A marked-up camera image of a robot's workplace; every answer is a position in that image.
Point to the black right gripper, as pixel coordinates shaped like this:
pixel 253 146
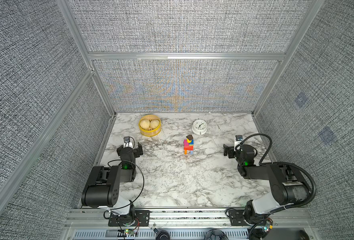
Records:
pixel 231 151

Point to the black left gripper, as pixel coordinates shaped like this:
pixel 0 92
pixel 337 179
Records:
pixel 137 151

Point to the magenta wood cube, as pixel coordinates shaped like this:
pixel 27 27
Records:
pixel 186 143

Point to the orange-red wood block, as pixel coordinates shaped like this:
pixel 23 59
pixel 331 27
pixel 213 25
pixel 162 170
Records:
pixel 189 148

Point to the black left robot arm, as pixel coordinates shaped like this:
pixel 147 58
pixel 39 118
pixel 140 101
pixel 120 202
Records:
pixel 102 189

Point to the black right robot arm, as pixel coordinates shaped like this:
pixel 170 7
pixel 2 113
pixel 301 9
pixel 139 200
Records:
pixel 290 185

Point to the left cream steamed bun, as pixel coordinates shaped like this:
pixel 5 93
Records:
pixel 145 124

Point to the cream steamed bun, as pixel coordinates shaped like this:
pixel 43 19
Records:
pixel 145 124
pixel 154 123

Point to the yellow rimmed wooden steamer basket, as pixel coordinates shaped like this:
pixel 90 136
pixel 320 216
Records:
pixel 151 132

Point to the right cream steamed bun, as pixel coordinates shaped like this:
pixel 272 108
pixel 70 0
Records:
pixel 154 123

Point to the white round alarm clock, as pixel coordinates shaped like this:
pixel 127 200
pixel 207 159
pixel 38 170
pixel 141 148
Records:
pixel 199 127

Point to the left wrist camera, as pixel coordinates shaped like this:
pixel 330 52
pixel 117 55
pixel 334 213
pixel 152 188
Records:
pixel 129 142

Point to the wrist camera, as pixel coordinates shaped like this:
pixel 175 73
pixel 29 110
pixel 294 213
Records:
pixel 237 142
pixel 129 142

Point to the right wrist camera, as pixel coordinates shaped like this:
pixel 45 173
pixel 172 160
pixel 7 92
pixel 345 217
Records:
pixel 237 142

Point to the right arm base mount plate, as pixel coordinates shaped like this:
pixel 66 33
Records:
pixel 238 218

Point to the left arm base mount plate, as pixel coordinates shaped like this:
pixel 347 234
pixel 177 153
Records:
pixel 139 218

